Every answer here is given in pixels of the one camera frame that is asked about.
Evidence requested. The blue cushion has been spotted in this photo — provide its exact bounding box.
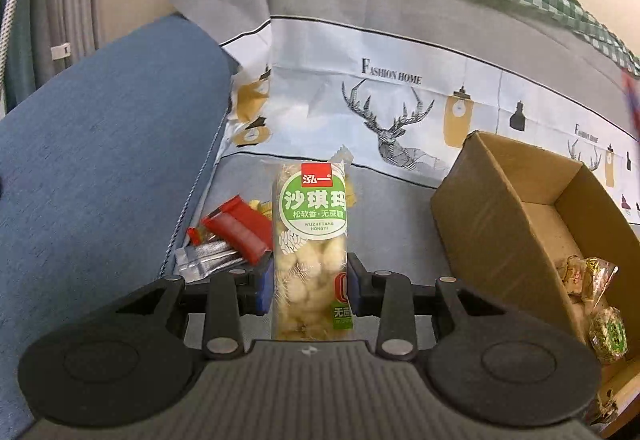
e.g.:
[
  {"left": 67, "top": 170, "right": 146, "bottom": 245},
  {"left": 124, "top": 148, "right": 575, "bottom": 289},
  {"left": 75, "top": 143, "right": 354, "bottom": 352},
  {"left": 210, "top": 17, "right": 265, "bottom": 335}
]
[{"left": 0, "top": 15, "right": 241, "bottom": 440}]

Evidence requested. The clear yellow label snack packet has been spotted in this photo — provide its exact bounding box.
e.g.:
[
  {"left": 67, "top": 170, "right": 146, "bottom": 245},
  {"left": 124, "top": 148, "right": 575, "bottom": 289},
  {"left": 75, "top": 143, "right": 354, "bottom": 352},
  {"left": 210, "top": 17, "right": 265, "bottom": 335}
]
[{"left": 582, "top": 257, "right": 619, "bottom": 316}]

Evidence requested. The red white label snack packet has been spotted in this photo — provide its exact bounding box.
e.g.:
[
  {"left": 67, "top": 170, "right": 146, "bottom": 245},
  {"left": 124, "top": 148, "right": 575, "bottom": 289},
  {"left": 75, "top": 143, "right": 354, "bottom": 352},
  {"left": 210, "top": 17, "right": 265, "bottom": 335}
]
[{"left": 555, "top": 256, "right": 591, "bottom": 301}]

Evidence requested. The red and blue blurred object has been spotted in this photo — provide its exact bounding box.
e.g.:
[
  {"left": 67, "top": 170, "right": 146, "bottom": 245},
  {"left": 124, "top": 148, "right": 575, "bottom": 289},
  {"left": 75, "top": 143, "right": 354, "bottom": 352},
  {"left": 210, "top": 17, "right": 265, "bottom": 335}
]
[{"left": 620, "top": 68, "right": 640, "bottom": 141}]

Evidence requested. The long green label snack packet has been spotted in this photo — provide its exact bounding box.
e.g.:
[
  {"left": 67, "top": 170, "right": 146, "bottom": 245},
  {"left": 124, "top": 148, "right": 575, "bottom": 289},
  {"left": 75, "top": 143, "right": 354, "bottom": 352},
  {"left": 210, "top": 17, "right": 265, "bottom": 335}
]
[{"left": 271, "top": 159, "right": 353, "bottom": 342}]

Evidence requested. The small orange snack packet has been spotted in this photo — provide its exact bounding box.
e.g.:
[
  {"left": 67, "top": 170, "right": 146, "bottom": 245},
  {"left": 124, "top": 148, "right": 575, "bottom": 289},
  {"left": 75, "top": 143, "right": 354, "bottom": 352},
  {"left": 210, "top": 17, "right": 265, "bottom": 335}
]
[{"left": 186, "top": 225, "right": 221, "bottom": 246}]

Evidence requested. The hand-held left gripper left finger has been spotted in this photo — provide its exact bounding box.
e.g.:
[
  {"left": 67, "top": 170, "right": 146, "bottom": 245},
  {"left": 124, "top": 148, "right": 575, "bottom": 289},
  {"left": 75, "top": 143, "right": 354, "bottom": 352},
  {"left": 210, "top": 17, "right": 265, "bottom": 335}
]
[{"left": 100, "top": 265, "right": 275, "bottom": 361}]

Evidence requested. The round green label snack packet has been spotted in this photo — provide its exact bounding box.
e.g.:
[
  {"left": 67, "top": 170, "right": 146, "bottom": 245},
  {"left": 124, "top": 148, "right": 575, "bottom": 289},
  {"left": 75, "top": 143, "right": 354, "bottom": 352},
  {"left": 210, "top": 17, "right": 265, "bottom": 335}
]
[{"left": 589, "top": 307, "right": 628, "bottom": 365}]

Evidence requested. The silver snack packet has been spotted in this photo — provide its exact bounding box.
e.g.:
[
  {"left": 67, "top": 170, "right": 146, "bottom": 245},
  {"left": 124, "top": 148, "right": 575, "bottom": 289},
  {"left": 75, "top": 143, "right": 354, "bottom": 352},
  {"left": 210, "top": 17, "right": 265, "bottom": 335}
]
[{"left": 174, "top": 240, "right": 248, "bottom": 282}]

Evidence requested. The crinkled clear snack packet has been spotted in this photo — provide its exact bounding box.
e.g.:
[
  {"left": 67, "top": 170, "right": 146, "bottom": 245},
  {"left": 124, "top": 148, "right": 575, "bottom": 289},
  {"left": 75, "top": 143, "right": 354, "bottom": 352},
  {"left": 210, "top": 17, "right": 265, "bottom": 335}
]
[{"left": 582, "top": 385, "right": 623, "bottom": 427}]

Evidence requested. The brown cardboard box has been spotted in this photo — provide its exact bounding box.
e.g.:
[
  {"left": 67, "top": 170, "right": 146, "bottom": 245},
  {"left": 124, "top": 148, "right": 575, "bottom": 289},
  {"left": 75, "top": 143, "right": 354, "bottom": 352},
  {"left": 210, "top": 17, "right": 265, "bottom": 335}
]
[{"left": 430, "top": 130, "right": 640, "bottom": 440}]

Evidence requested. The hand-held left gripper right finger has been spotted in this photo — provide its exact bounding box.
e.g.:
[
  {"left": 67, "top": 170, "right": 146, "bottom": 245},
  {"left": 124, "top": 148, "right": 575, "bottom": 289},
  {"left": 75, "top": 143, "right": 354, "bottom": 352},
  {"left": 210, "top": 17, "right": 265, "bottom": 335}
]
[{"left": 347, "top": 253, "right": 516, "bottom": 361}]

